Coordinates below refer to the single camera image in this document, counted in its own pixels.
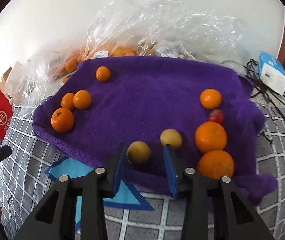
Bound green kiwi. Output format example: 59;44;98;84
127;141;151;165
160;128;183;149

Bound oval orange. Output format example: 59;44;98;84
197;150;235;179

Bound small red tomato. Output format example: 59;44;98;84
207;109;224;124

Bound large orange with stem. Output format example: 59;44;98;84
51;108;75;133

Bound small orange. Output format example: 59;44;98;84
73;90;92;109
96;66;111;82

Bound small orange front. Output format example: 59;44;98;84
96;66;111;82

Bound grey checked tablecloth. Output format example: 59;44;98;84
0;105;285;239

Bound purple towel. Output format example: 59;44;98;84
32;55;279;205

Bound cardboard box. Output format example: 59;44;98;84
0;67;12;92

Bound white plastic bag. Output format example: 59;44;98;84
5;61;34;101

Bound clear bag left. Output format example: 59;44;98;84
15;48;83;106

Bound blue white box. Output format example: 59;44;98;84
258;51;285;95

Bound clear bag of oranges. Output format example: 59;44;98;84
83;0;244;64

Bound black cables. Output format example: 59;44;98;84
219;58;285;145

